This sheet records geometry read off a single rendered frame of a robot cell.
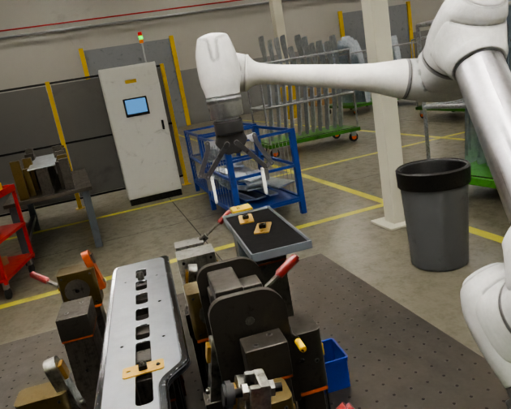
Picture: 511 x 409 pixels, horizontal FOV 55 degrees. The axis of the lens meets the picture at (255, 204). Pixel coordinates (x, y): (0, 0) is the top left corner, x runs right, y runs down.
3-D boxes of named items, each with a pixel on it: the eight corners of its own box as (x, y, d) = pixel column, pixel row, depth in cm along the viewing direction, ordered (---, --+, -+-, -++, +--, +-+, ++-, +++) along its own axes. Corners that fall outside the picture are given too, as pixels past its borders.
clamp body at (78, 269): (79, 372, 163) (49, 270, 154) (122, 361, 165) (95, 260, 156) (76, 387, 154) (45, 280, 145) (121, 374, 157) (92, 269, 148)
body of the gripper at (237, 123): (242, 114, 132) (247, 148, 134) (210, 120, 132) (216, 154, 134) (244, 116, 125) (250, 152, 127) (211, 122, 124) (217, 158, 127)
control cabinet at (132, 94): (130, 207, 736) (90, 36, 676) (128, 200, 786) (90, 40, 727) (183, 195, 757) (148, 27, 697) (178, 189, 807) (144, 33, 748)
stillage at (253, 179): (211, 209, 637) (196, 136, 614) (268, 195, 660) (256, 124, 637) (239, 230, 526) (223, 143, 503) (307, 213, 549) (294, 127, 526)
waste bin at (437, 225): (391, 260, 383) (381, 169, 365) (445, 243, 396) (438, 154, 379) (432, 281, 336) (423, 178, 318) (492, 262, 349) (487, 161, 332)
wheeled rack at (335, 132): (271, 160, 931) (255, 63, 888) (256, 154, 1026) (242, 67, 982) (362, 140, 975) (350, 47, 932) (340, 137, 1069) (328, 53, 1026)
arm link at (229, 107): (205, 99, 131) (209, 121, 132) (205, 100, 122) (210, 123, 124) (239, 92, 131) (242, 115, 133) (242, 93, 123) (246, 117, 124)
